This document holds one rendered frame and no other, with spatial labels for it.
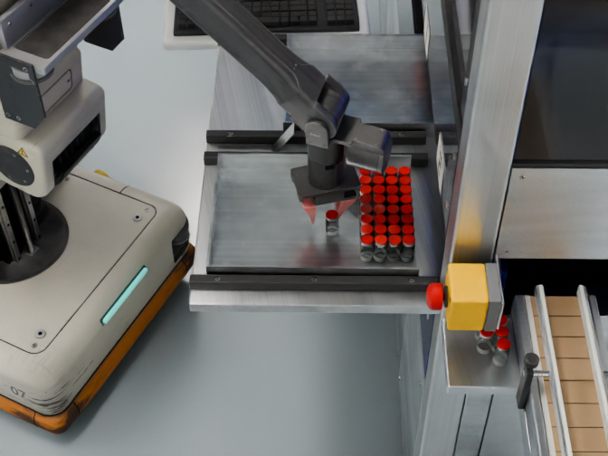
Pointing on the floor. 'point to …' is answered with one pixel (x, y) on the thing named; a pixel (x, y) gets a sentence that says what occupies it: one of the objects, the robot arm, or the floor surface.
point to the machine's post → (479, 182)
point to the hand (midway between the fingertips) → (324, 214)
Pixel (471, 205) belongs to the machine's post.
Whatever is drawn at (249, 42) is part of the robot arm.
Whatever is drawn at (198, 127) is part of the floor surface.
